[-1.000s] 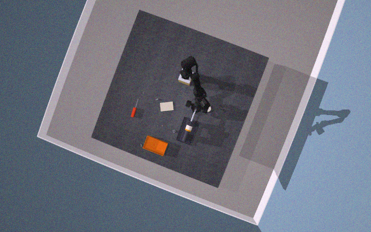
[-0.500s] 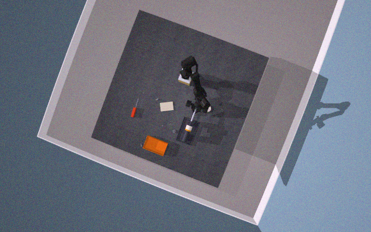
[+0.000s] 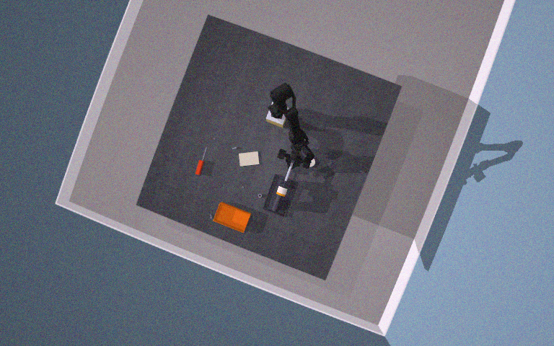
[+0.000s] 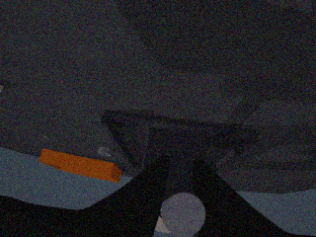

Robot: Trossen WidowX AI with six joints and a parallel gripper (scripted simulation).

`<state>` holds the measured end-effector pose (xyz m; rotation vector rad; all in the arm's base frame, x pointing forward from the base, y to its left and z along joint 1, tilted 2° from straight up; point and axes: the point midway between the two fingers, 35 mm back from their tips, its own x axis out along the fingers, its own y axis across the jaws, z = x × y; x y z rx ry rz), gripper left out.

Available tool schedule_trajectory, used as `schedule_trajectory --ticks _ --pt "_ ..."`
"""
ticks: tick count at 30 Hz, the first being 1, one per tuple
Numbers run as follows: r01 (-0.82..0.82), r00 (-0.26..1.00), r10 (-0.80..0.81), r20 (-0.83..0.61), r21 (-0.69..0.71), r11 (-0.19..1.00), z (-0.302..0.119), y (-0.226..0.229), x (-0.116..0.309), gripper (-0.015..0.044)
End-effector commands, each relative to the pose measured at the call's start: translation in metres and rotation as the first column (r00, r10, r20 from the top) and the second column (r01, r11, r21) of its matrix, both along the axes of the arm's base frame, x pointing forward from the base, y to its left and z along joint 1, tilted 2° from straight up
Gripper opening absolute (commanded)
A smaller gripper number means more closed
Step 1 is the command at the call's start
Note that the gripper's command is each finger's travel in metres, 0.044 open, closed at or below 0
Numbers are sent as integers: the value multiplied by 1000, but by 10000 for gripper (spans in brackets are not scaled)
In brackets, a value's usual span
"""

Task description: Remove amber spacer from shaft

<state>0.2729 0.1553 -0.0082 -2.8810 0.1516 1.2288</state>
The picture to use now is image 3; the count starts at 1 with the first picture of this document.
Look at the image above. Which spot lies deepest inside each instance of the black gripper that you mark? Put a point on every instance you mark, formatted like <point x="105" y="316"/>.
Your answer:
<point x="293" y="156"/>

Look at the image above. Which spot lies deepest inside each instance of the orange open tray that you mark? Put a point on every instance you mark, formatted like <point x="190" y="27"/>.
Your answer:
<point x="231" y="217"/>

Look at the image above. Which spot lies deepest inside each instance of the red-handled screwdriver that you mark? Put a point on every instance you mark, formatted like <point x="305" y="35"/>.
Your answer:
<point x="200" y="164"/>

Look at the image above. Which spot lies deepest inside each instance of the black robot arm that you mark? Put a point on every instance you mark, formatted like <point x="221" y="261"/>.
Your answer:
<point x="296" y="135"/>

